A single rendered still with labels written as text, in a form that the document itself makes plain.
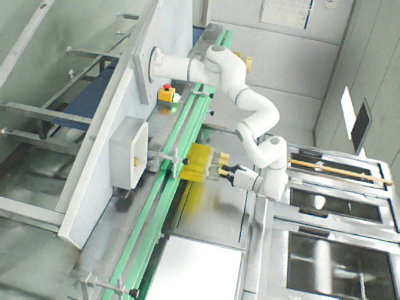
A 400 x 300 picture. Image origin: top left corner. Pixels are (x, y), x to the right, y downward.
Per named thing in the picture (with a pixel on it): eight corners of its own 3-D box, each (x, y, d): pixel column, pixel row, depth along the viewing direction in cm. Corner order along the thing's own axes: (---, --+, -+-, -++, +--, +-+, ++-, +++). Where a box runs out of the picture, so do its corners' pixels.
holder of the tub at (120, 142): (111, 195, 149) (130, 200, 148) (108, 139, 132) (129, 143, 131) (126, 169, 162) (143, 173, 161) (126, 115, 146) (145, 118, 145)
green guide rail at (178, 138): (161, 156, 162) (178, 159, 161) (161, 153, 161) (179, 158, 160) (223, 29, 301) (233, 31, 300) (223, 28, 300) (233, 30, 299)
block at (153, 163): (141, 171, 163) (157, 174, 162) (142, 153, 157) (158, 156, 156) (144, 166, 165) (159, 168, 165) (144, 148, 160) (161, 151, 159)
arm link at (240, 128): (265, 137, 158) (237, 156, 155) (262, 101, 142) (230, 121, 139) (291, 161, 149) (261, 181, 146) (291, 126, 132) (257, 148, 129)
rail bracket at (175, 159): (157, 177, 163) (185, 183, 162) (158, 146, 153) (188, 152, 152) (159, 173, 165) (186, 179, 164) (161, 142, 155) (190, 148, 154)
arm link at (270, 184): (270, 149, 154) (272, 177, 170) (258, 174, 148) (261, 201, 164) (289, 155, 151) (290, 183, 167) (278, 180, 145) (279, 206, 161)
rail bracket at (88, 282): (67, 299, 112) (135, 319, 110) (59, 268, 102) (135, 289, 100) (73, 287, 116) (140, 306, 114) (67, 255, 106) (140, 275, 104)
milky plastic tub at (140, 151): (111, 186, 145) (133, 191, 144) (109, 139, 132) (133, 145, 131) (127, 160, 159) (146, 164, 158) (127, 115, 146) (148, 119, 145)
